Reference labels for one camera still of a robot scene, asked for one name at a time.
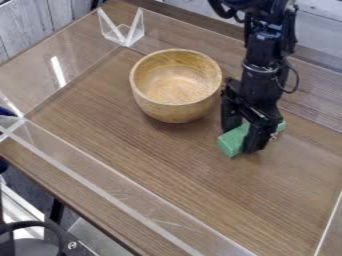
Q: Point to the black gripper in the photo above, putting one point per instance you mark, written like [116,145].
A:
[250,101]

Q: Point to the green rectangular block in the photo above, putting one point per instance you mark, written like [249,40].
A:
[230,141]

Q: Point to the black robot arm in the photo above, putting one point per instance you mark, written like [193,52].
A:
[270,39]

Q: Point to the brown wooden bowl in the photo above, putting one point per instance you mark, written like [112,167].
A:
[176,84]

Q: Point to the black table leg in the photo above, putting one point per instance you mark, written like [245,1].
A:
[57,211]

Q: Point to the clear acrylic corner bracket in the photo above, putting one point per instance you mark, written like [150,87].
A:
[122,34]

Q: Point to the clear acrylic tray wall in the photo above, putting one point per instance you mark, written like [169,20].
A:
[149,225]

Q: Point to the metal base plate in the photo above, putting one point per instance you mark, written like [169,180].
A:
[95,240]

